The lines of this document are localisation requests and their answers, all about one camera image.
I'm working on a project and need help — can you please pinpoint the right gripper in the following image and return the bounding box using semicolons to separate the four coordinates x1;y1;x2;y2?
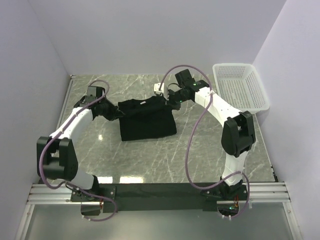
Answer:
162;88;190;111

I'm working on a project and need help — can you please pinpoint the black t-shirt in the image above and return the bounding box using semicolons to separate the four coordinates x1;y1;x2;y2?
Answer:
118;96;177;142

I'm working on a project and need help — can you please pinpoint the white plastic mesh basket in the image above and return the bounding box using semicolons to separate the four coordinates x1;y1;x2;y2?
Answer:
212;63;270;114

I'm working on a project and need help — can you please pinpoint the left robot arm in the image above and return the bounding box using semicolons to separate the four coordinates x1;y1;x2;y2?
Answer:
36;84;124;201

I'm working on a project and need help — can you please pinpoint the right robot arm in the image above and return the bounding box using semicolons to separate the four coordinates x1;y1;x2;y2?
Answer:
154;69;256;200

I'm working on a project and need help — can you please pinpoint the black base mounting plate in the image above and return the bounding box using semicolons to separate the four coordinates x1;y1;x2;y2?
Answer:
70;182;250;213

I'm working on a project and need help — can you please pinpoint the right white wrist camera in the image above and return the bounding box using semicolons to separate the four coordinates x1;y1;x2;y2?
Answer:
153;82;169;99

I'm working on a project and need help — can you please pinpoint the aluminium rail frame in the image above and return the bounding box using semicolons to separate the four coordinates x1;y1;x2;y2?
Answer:
27;70;302;240

